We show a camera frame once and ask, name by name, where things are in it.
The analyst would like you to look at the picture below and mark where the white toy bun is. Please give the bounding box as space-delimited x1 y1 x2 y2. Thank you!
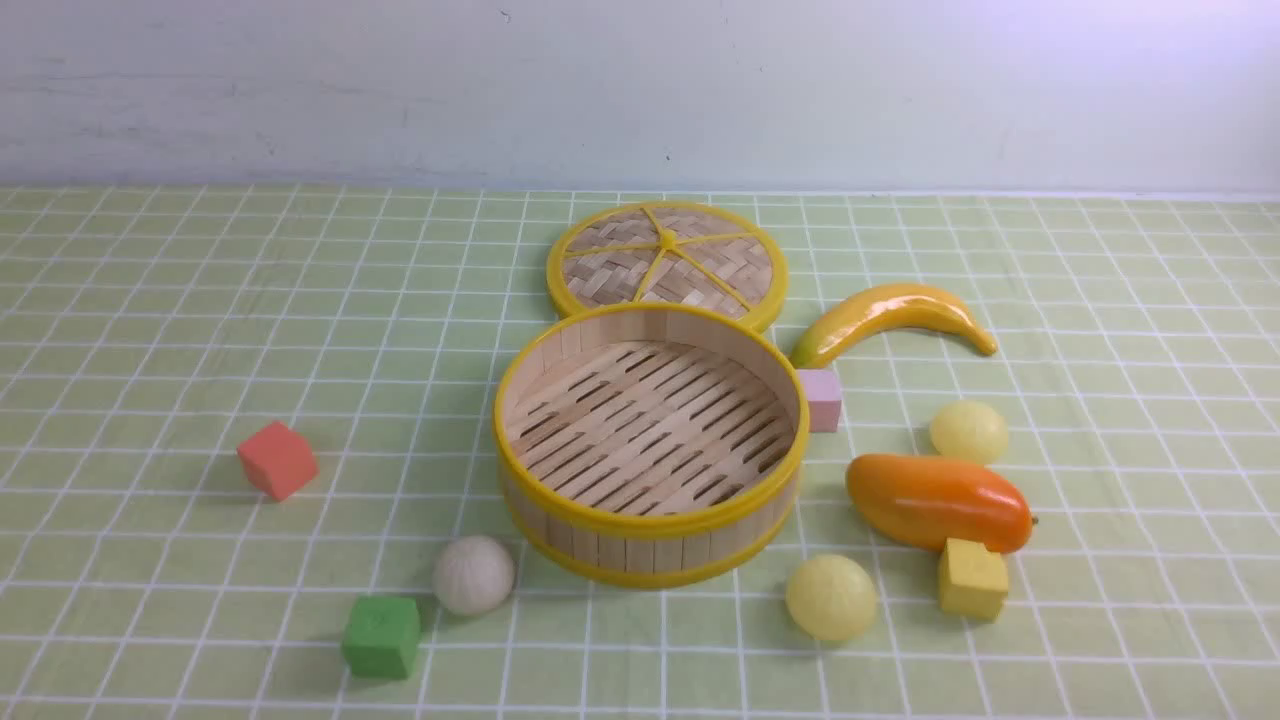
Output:
431 536 516 618

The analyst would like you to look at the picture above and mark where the orange toy mango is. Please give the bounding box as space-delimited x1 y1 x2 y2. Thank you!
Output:
846 454 1036 553

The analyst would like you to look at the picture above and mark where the yellow bun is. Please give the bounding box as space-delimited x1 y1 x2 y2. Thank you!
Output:
783 553 879 644
928 400 1010 465

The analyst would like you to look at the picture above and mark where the red wooden cube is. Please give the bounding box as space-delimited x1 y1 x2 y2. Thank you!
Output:
237 421 317 502

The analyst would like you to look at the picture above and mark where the pink wooden cube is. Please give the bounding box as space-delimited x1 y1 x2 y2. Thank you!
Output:
796 366 844 433

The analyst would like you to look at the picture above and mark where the yellow wooden cube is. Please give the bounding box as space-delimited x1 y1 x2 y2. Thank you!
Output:
938 538 1010 623

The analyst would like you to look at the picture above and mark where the bamboo steamer tray yellow rim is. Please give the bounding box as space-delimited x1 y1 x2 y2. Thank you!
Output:
492 304 810 589

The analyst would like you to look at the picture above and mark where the yellow toy banana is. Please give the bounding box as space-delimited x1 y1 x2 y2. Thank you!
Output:
788 283 998 369

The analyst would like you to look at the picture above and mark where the green wooden cube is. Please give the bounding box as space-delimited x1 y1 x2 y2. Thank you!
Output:
340 594 421 680

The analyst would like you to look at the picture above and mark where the woven bamboo steamer lid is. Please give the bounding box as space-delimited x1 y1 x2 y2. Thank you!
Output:
545 201 788 332

